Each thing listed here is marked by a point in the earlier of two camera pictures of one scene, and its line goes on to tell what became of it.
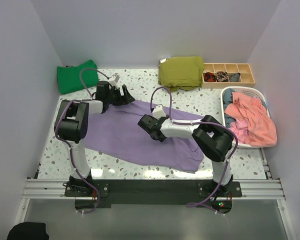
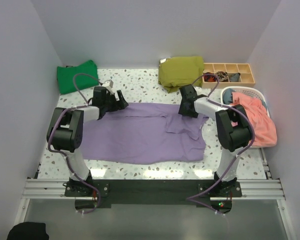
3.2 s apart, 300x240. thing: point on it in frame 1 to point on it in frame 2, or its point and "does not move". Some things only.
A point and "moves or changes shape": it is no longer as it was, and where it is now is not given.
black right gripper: (156, 119) to (183, 111)
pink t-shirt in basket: (262, 132) does not move
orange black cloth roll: (208, 77) does not move
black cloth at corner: (28, 230) does not move
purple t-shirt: (116, 133) moves or changes shape
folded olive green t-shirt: (185, 72) does not move
